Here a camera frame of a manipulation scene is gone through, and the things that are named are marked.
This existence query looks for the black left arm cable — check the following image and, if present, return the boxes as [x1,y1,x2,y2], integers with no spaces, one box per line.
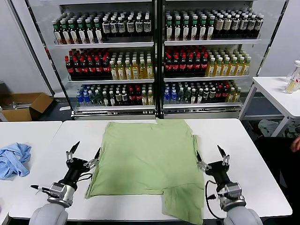
[78,172,94,182]

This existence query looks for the left drinks shelf cabinet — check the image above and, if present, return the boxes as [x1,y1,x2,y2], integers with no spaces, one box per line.
[23,0,161,120]

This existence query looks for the dark green cloth pile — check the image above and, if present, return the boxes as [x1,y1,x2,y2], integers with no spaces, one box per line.
[287,121,300,139]

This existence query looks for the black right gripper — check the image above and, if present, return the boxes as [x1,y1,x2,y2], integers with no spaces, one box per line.
[195,144,232,188]

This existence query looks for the clear bottle white cap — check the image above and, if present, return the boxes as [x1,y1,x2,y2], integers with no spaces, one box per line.
[290,60,300,91]

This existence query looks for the light green t-shirt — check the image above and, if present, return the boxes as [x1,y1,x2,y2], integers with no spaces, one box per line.
[84,118,207,225]

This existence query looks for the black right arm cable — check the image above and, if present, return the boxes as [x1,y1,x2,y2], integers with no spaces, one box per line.
[204,180,225,220]

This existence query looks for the metal parts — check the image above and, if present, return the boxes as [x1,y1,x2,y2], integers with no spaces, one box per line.
[9,100,31,110]

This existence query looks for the person's hand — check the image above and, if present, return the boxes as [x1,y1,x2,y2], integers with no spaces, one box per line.
[290,137,300,151]

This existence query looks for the grey cloth pile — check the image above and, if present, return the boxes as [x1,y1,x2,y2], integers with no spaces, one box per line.
[257,119,281,137]

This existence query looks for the person in black clothes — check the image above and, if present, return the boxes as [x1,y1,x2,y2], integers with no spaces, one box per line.
[254,136,300,211]

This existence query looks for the drinks shelf cabinet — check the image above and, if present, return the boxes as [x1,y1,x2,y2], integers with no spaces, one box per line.
[23,0,161,120]
[159,0,290,120]

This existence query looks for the clear bottle yellow content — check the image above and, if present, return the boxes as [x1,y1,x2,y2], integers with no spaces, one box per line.
[284,70,296,94]

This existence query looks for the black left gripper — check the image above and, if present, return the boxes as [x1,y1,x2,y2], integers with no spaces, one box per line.
[62,141,102,187]

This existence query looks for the open cardboard box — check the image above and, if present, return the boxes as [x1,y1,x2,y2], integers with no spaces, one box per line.
[0,92,55,122]

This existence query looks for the right drinks shelf cabinet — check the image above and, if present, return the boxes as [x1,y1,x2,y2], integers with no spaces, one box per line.
[159,0,290,120]

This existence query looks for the white side table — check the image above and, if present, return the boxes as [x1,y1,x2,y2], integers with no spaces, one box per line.
[238,76,300,138]

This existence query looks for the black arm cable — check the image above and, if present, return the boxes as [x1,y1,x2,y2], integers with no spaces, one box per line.
[204,180,225,220]
[78,172,94,182]

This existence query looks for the crumpled light blue shirt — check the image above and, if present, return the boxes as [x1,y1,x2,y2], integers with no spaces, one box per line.
[0,142,32,180]

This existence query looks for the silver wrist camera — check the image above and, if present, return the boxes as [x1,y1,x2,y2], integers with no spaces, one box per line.
[224,182,242,200]
[48,182,68,200]

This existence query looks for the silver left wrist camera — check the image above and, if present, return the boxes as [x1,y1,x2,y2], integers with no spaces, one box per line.
[48,182,68,200]

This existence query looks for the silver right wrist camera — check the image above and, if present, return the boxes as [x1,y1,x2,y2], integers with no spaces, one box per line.
[224,182,242,200]

